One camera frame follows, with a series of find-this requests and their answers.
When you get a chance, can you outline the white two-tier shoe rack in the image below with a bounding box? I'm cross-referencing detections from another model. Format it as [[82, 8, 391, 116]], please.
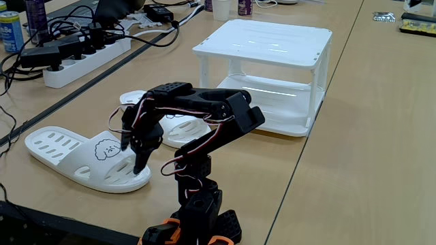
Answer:
[[192, 18, 333, 138]]

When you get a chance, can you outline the black and yellow box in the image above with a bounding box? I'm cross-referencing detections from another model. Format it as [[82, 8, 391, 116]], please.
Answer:
[[399, 12, 436, 37]]

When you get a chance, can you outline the thin black cable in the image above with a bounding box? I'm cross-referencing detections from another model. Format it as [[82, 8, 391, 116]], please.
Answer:
[[0, 105, 18, 159]]

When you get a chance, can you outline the white coiled cable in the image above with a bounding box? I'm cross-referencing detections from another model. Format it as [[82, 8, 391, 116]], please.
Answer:
[[254, 0, 279, 9]]

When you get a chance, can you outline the tall purple drink can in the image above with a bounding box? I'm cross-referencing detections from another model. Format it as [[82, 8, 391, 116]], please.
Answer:
[[24, 0, 50, 45]]

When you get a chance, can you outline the white power strip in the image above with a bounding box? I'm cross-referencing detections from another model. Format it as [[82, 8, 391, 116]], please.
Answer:
[[42, 36, 132, 89]]

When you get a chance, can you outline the blue drink can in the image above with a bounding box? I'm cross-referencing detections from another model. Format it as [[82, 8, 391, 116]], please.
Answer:
[[0, 10, 25, 54]]

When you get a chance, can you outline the black mains plug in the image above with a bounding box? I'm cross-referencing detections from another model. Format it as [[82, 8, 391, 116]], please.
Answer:
[[88, 22, 106, 50]]

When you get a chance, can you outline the white slipper with dog print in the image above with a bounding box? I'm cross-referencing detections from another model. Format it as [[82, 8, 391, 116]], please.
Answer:
[[24, 125, 153, 194], [119, 90, 212, 150]]

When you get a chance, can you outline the white box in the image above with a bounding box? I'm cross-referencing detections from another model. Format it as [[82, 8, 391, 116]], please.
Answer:
[[403, 0, 436, 18]]

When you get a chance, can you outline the white printed bracket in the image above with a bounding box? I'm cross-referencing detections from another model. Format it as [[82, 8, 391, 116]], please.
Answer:
[[115, 18, 137, 33], [131, 12, 164, 30]]

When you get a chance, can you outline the black power brick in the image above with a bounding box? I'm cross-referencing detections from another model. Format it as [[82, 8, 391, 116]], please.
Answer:
[[142, 3, 174, 24]]

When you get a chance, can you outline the black plug-in power adapter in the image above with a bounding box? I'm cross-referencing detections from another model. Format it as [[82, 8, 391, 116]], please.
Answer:
[[20, 46, 63, 71], [44, 33, 85, 61]]

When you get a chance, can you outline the dark laptop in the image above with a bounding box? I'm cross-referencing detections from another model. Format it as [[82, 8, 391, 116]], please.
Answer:
[[46, 0, 147, 30]]

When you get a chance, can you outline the white paper cup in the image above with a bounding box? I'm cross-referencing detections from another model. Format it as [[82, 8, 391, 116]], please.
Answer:
[[211, 0, 232, 22]]

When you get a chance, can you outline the black cable with barrel connector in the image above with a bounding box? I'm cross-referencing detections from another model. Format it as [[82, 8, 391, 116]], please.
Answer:
[[102, 19, 181, 48]]

